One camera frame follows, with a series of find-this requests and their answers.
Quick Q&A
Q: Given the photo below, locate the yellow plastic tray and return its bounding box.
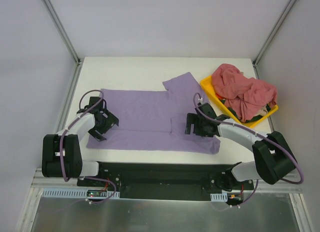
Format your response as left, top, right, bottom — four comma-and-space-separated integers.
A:
199, 76, 279, 128

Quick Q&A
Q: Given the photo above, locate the right aluminium frame post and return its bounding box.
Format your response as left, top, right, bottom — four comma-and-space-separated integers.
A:
252, 0, 299, 68

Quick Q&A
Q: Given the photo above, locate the green t shirt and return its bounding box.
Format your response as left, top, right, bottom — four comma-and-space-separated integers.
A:
220, 98, 271, 123

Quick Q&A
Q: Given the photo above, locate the left aluminium frame post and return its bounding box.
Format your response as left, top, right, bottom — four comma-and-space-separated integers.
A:
41, 0, 81, 66

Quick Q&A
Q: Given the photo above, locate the white slotted cable duct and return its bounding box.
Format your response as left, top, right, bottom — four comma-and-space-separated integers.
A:
42, 188, 120, 200

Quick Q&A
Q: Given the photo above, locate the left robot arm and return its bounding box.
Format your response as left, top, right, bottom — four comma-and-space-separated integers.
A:
41, 96, 119, 187

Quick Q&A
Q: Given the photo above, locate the aluminium frame post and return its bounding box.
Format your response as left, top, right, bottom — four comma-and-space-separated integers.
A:
41, 0, 81, 66
252, 0, 299, 68

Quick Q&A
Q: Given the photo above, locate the pink t shirt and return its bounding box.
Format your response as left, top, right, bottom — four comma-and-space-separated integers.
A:
211, 63, 278, 108

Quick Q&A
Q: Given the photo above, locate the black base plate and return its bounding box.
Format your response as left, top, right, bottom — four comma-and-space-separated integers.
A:
77, 162, 254, 201

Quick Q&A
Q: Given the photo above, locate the purple t shirt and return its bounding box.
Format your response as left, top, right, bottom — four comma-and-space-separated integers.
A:
86, 72, 220, 154

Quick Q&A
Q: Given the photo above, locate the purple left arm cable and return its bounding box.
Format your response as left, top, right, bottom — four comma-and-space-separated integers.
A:
59, 89, 117, 205

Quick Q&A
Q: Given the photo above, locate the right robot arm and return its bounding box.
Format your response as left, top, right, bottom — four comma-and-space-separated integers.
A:
185, 103, 304, 190

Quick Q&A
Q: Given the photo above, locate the white cloth in tray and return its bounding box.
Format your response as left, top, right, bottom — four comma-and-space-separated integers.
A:
256, 107, 269, 117

